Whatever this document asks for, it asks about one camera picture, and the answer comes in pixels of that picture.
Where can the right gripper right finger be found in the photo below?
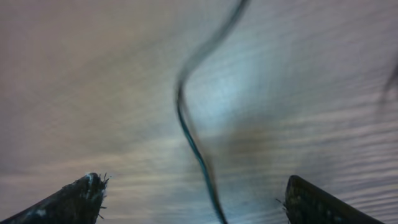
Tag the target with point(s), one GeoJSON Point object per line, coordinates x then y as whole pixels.
{"type": "Point", "coordinates": [306, 203]}

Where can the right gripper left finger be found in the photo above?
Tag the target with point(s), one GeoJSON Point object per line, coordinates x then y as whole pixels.
{"type": "Point", "coordinates": [77, 203]}

